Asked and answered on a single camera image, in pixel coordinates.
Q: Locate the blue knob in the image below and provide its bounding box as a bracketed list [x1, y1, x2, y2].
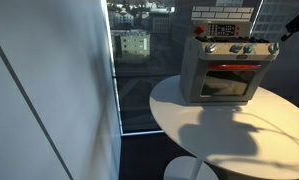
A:
[205, 43, 216, 53]
[268, 43, 279, 54]
[243, 44, 255, 54]
[230, 45, 243, 53]

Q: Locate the grey toy oven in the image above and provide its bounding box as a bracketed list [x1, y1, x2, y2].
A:
[179, 6, 279, 105]

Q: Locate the red round oven button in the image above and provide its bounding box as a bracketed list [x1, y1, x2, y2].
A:
[194, 25, 204, 35]

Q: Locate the round white table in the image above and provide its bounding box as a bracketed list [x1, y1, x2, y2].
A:
[150, 76, 299, 180]

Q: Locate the white table base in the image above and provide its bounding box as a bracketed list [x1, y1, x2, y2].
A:
[163, 156, 219, 180]

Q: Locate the red oven door handle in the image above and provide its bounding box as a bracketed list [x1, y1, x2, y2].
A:
[209, 64, 261, 70]

